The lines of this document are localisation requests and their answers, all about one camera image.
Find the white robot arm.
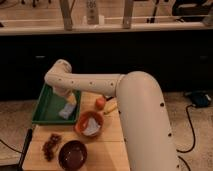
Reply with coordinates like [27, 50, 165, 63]
[44, 59, 181, 171]

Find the green plastic tray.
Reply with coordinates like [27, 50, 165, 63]
[32, 84, 81, 125]

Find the yellow banana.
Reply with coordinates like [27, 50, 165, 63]
[103, 104, 117, 115]

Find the orange bowl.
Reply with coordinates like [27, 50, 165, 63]
[74, 111, 104, 138]

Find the white crumpled paper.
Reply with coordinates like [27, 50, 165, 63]
[83, 118, 100, 136]

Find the dark brown bowl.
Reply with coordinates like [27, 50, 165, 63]
[58, 140, 87, 171]

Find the bunch of red grapes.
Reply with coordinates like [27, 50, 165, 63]
[42, 134, 62, 162]

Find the black rod at table edge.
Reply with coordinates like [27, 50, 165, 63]
[17, 129, 33, 171]

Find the black power adapter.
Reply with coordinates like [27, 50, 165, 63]
[189, 92, 211, 108]

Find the black cable on floor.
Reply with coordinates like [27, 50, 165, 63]
[175, 104, 197, 171]

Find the white wooden shelf frame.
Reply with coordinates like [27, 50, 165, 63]
[0, 0, 213, 35]

